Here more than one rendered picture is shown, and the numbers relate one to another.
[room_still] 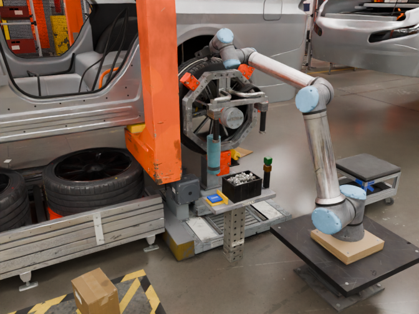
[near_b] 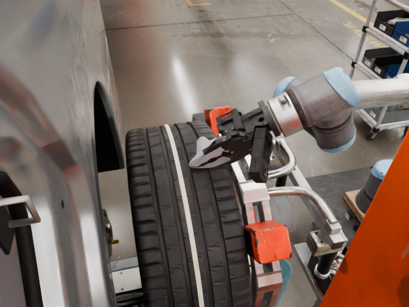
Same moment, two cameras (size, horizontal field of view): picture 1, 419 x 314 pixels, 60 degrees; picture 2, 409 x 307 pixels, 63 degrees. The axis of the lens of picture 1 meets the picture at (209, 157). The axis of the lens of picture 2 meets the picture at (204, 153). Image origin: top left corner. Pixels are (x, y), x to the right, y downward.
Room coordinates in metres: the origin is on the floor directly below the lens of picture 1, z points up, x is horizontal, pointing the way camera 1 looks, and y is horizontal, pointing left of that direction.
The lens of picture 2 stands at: (2.27, 0.57, 1.70)
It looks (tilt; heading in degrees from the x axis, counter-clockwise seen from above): 41 degrees down; 285
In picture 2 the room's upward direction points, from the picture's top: straight up
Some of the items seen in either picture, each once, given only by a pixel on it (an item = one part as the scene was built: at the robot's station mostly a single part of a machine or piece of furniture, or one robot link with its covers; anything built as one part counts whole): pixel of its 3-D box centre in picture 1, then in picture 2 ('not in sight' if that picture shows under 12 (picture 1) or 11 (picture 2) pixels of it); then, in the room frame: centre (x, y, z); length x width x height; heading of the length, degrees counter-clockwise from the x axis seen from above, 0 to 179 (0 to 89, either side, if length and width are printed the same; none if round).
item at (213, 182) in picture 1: (209, 173); not in sight; (2.49, 0.00, 0.32); 0.40 x 0.30 x 0.28; 118
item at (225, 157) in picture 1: (218, 159); not in sight; (2.38, -0.06, 0.48); 0.16 x 0.12 x 0.17; 28
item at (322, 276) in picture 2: (216, 129); (327, 258); (2.05, -0.04, 0.83); 0.04 x 0.04 x 0.16
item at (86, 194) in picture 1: (95, 179); not in sight; (2.25, 0.79, 0.39); 0.66 x 0.66 x 0.24
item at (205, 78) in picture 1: (221, 111); (234, 222); (2.34, -0.08, 0.85); 0.54 x 0.07 x 0.54; 118
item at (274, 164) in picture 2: (260, 104); (278, 158); (2.24, -0.33, 0.93); 0.09 x 0.05 x 0.05; 28
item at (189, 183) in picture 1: (178, 188); not in sight; (2.37, 0.23, 0.26); 0.42 x 0.18 x 0.35; 28
